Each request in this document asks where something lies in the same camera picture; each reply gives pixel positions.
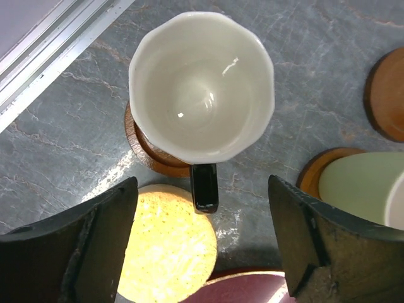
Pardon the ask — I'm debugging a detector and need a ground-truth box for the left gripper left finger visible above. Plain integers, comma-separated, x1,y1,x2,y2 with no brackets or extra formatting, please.
1,177,138,302

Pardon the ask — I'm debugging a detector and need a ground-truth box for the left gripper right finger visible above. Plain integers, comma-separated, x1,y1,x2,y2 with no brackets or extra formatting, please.
268,175,403,302

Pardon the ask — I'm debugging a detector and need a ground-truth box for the light green mug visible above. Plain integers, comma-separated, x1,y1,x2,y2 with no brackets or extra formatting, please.
319,151,403,230

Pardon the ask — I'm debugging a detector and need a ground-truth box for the black mug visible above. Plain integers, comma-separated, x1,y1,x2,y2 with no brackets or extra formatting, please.
128,11,275,213

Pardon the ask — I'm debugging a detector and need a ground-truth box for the dark red round tray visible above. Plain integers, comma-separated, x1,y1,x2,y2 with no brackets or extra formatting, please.
184,268,296,303

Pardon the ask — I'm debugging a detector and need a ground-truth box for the brown wooden coaster near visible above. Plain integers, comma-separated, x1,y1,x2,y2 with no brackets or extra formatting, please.
296,147,365,200

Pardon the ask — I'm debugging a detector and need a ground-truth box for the brown wooden coaster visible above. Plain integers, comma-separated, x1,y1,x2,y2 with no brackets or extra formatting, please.
363,47,403,143
296,147,365,200
124,103,189,178

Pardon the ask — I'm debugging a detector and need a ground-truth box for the brown wooden coaster left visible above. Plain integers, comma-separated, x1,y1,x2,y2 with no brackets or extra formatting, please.
124,103,189,178

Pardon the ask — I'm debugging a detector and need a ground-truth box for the brown wooden coaster far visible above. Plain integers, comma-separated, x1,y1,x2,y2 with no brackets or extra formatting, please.
363,47,403,143

